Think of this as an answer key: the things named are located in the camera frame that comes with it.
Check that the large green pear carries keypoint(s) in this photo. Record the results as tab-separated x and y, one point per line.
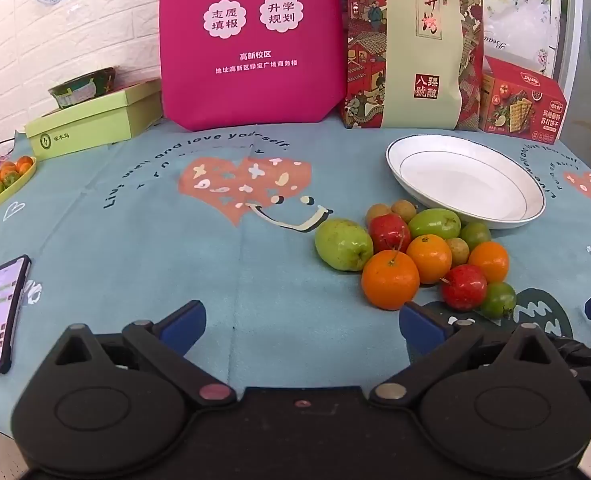
340	245

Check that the green patterned bowl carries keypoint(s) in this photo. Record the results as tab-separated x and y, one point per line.
80	91

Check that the small round green fruit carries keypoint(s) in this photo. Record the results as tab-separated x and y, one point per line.
499	301
475	234

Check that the pile of miniature fruits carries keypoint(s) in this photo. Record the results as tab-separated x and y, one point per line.
9	172

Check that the floral printed sheet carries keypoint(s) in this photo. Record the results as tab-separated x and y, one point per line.
520	10

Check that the red apple with stem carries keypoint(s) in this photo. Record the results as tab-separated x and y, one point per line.
388	230

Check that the red and green gift bag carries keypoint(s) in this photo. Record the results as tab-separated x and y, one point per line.
415	75

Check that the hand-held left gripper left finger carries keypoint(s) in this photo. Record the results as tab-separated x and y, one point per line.
183	327

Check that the white door frame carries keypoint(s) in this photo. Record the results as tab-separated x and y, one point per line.
570	15

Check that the brown longan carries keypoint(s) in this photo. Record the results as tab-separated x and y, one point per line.
458	251
404	209
377	212

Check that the large orange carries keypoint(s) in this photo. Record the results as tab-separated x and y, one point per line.
389	282

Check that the green cardboard box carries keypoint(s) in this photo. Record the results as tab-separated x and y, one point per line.
83	122

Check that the red cracker box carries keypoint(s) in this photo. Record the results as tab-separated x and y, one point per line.
523	102

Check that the medium orange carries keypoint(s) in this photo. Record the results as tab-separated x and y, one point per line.
489	261
429	260

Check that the small red apple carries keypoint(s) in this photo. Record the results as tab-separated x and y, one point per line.
464	287

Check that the yellow oblong dish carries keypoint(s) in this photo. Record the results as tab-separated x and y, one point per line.
21	180

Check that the pink fabric tote bag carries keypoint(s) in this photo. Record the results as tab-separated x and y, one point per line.
253	90

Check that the blue printed tablecloth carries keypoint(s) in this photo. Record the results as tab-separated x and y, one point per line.
125	270

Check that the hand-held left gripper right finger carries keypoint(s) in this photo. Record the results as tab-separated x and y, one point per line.
423	327

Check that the oval green fruit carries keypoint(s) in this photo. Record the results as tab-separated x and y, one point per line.
434	223

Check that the white round plate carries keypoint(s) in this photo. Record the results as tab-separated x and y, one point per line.
463	180

